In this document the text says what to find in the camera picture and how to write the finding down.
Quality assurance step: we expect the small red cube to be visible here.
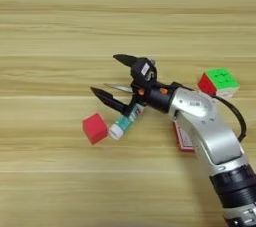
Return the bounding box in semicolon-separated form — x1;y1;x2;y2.
82;112;109;146

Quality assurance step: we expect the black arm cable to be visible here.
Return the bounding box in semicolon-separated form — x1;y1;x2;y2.
213;94;248;143

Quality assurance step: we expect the colourful puzzle cube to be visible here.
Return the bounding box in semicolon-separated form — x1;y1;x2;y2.
197;67;241;100

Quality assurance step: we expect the white green glue stick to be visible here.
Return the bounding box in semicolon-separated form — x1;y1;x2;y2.
108;103;146;141

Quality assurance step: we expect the small red white card box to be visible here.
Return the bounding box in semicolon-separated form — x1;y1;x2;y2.
172;119;196;154

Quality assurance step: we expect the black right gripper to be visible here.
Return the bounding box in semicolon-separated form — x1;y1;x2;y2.
89;53;183;118

